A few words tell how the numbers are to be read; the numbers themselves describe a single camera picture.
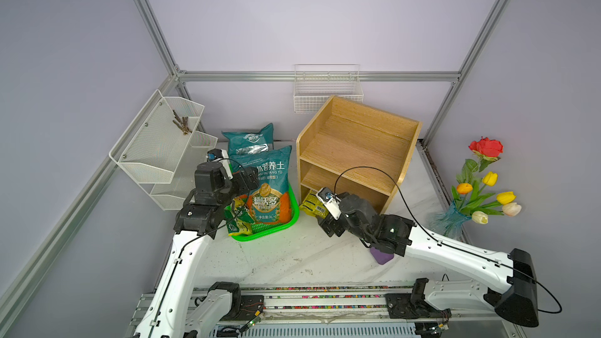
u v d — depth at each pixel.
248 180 0.65
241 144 0.92
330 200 0.60
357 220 0.53
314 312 0.73
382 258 0.82
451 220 0.80
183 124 0.85
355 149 0.75
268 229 0.82
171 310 0.38
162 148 0.78
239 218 0.85
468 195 0.77
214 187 0.52
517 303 0.38
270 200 0.85
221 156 0.63
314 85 0.95
